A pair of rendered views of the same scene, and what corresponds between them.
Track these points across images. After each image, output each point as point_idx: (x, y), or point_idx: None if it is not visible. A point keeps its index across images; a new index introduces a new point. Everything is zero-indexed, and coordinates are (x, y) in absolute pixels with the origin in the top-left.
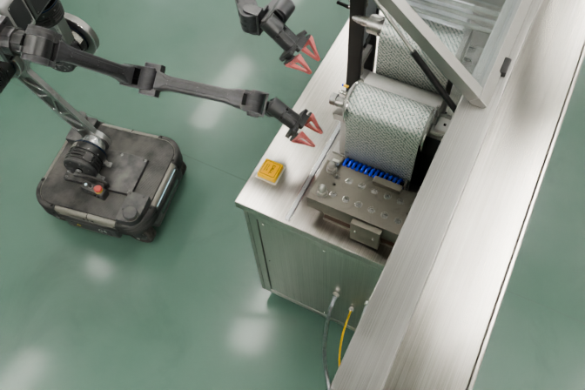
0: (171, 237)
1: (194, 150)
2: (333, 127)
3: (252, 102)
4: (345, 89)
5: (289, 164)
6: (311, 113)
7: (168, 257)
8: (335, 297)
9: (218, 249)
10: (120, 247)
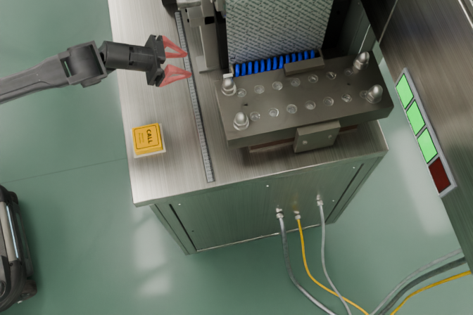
0: (53, 273)
1: (10, 171)
2: (177, 46)
3: (80, 65)
4: None
5: (162, 118)
6: (161, 36)
7: (65, 294)
8: (281, 218)
9: (111, 249)
10: None
